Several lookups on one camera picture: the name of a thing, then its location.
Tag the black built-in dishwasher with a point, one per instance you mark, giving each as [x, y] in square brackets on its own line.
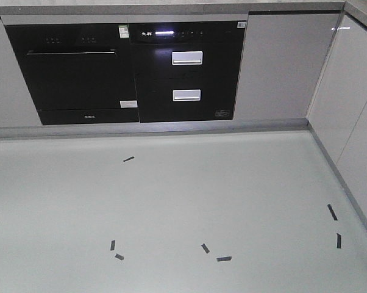
[76, 73]

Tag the grey cabinet door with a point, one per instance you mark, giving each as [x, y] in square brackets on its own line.
[282, 59]

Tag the white side cabinet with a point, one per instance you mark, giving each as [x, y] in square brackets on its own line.
[338, 113]

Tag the white left cabinet panel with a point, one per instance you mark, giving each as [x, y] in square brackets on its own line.
[16, 106]

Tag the grey stone countertop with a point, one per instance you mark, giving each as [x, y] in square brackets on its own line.
[116, 11]

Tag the silver lower drawer handle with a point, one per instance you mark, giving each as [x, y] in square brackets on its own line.
[187, 95]

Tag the silver drawer handle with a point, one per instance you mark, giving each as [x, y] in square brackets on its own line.
[179, 58]
[187, 95]

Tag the silver upper drawer handle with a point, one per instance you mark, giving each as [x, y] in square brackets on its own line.
[179, 58]

